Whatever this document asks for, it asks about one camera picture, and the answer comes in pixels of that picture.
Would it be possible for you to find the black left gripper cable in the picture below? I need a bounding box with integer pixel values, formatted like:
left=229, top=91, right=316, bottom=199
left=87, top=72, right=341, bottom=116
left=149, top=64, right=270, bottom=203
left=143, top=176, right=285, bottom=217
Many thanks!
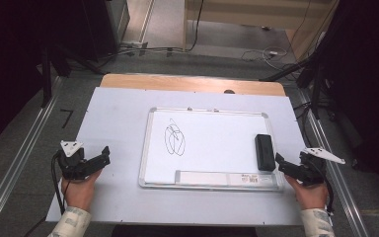
left=50, top=150, right=67, bottom=215

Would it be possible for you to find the black hanging cable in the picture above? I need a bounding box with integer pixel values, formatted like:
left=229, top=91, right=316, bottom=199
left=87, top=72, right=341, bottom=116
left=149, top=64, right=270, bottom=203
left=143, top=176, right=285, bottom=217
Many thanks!
left=185, top=0, right=205, bottom=52

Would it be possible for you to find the black whiteboard eraser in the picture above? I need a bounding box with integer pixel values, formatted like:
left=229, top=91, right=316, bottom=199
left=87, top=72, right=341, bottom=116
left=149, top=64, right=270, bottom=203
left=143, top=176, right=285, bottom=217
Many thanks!
left=254, top=133, right=277, bottom=173

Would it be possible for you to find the person's left hand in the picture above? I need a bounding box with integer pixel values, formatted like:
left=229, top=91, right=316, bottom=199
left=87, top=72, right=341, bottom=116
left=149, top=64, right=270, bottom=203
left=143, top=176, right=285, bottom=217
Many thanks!
left=61, top=168, right=104, bottom=213

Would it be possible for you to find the white label strip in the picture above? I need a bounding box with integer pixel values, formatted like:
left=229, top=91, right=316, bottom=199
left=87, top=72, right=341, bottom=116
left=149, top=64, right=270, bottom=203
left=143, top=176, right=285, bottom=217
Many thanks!
left=174, top=169, right=279, bottom=188

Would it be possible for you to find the black metal stand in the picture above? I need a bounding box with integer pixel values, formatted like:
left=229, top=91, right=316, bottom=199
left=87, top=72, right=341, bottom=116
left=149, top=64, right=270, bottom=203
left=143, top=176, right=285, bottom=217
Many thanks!
left=40, top=43, right=53, bottom=109
left=310, top=60, right=324, bottom=120

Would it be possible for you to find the large white table sheet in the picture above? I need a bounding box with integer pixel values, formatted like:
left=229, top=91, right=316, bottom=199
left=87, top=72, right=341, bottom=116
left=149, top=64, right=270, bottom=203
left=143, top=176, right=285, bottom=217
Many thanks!
left=45, top=86, right=311, bottom=228

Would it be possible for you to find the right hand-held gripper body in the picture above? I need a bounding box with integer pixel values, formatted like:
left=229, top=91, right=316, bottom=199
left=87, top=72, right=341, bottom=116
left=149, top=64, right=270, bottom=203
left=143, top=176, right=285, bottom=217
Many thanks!
left=293, top=147, right=346, bottom=188

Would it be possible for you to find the wooden table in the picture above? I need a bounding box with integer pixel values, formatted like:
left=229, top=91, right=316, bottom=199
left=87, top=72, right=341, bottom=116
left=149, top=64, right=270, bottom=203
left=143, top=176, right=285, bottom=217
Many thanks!
left=99, top=72, right=287, bottom=98

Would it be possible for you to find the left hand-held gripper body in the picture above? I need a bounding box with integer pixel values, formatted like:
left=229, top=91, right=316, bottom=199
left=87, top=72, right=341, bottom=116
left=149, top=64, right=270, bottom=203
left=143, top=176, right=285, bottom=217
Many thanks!
left=57, top=140, right=95, bottom=182

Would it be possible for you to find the silver-framed whiteboard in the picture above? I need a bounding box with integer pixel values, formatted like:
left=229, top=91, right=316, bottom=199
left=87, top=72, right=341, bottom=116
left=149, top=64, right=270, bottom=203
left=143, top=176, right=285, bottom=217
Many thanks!
left=138, top=107, right=286, bottom=193

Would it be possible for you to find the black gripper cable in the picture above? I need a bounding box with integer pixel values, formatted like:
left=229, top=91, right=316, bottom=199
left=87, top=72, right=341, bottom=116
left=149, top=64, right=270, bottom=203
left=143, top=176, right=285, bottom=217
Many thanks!
left=322, top=177, right=336, bottom=215
left=50, top=150, right=67, bottom=215

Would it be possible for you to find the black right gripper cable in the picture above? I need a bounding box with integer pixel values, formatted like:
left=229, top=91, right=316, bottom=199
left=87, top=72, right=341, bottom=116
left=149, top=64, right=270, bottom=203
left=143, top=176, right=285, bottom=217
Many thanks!
left=322, top=177, right=336, bottom=215

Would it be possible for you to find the person's dark lap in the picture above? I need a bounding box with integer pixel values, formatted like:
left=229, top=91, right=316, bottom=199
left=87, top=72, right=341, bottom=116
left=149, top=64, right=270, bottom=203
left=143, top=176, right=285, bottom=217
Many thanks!
left=111, top=224, right=259, bottom=237

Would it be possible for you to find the white coiled floor cable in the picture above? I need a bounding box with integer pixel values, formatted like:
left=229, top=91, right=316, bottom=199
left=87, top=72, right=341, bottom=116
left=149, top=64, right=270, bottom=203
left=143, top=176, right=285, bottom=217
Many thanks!
left=241, top=45, right=289, bottom=71

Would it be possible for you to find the metal floor rail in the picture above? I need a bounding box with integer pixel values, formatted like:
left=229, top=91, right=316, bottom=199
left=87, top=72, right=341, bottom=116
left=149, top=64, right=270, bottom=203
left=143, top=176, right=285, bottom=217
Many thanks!
left=298, top=88, right=372, bottom=237
left=0, top=76, right=63, bottom=237

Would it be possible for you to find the person's right hand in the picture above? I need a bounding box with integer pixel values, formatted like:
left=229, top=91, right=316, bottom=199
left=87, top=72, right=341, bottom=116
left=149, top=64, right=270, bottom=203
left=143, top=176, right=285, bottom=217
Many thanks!
left=284, top=174, right=330, bottom=211

